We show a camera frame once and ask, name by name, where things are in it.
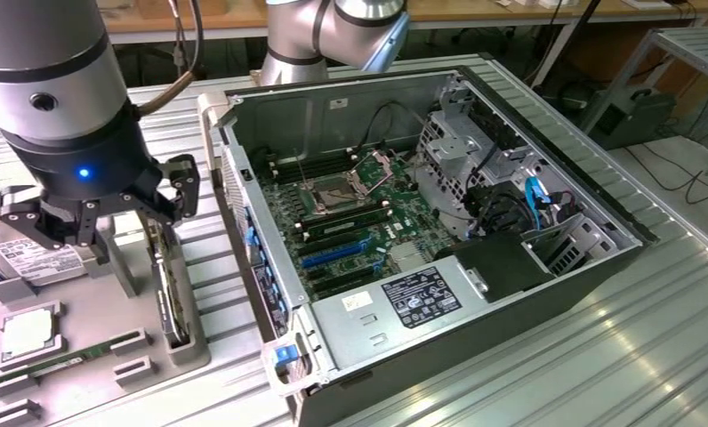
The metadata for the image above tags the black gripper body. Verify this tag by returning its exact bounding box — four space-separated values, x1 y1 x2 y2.
1 113 166 205

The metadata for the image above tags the green graphics card with fan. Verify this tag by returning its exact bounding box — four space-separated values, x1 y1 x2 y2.
148 213 194 346

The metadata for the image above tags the hard disk with white label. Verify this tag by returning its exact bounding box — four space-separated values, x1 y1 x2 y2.
0 238 92 288

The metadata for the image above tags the grey plastic parts rack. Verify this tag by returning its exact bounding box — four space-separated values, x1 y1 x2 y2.
0 208 214 427

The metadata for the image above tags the silver CPU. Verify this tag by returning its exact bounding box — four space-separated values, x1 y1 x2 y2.
0 310 59 358

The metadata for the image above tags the CPU socket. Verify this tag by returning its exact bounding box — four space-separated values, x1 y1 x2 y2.
302 174 368 218

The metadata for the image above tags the installed RAM stick with label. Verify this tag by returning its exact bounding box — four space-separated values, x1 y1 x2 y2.
299 208 391 238

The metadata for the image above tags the blue expansion slot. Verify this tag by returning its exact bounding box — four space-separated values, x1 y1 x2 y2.
296 238 371 269

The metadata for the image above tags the green RAM stick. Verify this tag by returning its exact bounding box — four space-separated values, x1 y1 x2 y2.
0 331 143 386

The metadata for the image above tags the metal socket cover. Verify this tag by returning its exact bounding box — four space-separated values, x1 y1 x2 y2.
346 149 395 200

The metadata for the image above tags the green motherboard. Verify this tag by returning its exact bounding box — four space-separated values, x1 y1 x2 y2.
252 149 450 299

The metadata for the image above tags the silver chipset heatsink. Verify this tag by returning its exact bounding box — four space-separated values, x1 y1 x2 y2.
387 243 434 271

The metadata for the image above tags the silver power supply with label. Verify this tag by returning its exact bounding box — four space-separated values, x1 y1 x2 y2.
307 257 493 375

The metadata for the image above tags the silver perforated drive cage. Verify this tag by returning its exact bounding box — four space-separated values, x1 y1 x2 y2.
415 73 545 188

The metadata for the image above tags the black plastic air shroud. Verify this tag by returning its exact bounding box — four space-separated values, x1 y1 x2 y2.
450 232 562 304

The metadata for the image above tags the long wooden desk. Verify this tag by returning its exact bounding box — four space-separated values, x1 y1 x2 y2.
101 0 708 33

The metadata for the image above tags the black open PC case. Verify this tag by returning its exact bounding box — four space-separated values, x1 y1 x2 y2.
196 64 661 427

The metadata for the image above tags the silver disk bay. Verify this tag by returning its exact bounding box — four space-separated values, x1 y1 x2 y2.
519 212 623 278

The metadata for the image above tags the metal slat side table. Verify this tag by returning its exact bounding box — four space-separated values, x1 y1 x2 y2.
578 25 708 134

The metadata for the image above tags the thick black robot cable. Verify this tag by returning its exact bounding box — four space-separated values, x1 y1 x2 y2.
133 0 208 117

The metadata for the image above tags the thin grey hanging cable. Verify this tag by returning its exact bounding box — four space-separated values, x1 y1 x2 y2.
171 0 188 68

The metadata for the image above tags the black looped wire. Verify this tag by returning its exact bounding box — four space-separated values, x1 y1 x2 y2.
355 101 427 153

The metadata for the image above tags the black wire bundle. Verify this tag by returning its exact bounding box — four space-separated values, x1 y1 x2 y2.
464 181 541 238

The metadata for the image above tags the blue disk data wire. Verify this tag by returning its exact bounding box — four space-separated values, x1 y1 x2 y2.
521 174 554 233

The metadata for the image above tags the black box with handle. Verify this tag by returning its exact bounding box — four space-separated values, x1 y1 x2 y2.
589 86 681 151

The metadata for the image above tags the thin black loose cable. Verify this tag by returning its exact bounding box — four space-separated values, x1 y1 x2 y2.
625 145 708 206

